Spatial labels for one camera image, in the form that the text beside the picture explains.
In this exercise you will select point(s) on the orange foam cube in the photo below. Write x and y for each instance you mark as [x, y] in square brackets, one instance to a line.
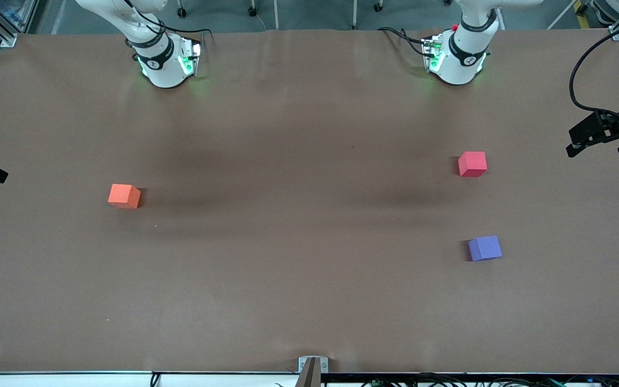
[124, 196]

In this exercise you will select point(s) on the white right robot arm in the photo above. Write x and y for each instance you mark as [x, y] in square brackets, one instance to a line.
[162, 67]

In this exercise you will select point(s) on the red foam cube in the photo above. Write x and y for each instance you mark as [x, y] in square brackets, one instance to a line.
[472, 164]

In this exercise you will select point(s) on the purple foam cube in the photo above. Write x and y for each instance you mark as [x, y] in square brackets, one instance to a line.
[485, 248]

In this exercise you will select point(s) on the black castor wheel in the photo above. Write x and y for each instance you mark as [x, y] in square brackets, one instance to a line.
[252, 11]
[181, 11]
[378, 6]

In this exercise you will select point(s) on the brown table cover sheet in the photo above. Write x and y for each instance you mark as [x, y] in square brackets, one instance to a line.
[299, 269]

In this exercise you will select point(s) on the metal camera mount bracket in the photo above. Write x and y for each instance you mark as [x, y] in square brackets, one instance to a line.
[312, 368]

